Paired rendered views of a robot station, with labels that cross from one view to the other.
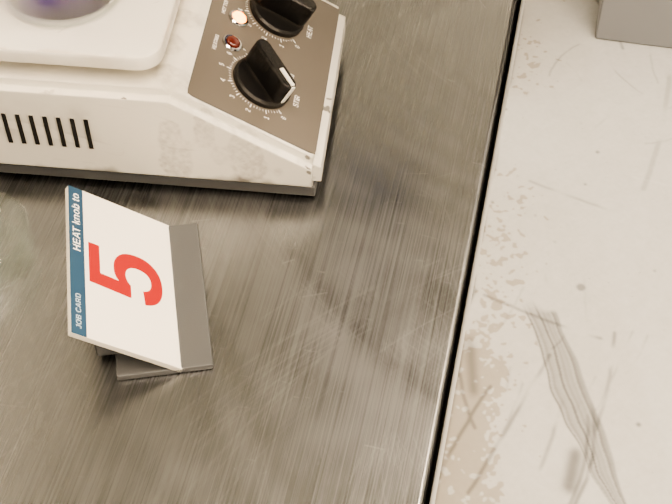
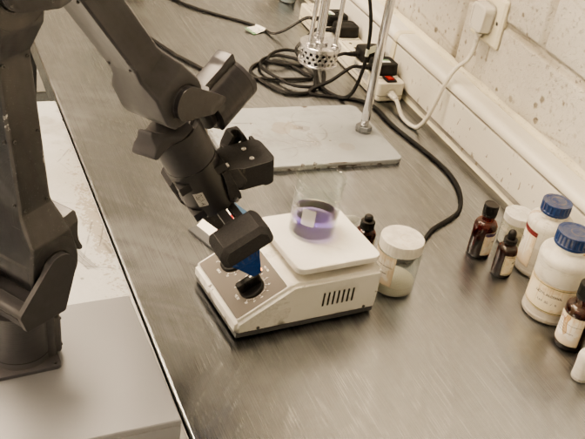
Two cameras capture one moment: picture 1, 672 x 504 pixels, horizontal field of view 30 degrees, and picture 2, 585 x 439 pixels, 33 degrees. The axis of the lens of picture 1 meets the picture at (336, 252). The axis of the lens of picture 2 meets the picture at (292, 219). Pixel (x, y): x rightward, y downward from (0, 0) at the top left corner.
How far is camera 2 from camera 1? 1.44 m
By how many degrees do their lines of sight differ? 91
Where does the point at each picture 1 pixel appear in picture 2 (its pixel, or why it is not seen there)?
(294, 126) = (211, 263)
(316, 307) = (169, 252)
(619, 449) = not seen: hidden behind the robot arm
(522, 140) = not seen: hidden behind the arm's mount
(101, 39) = (281, 219)
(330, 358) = (154, 240)
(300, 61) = (230, 283)
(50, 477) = not seen: hidden behind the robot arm
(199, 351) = (195, 230)
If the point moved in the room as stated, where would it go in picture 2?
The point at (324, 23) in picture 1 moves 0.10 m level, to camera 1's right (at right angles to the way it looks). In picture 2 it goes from (236, 307) to (161, 327)
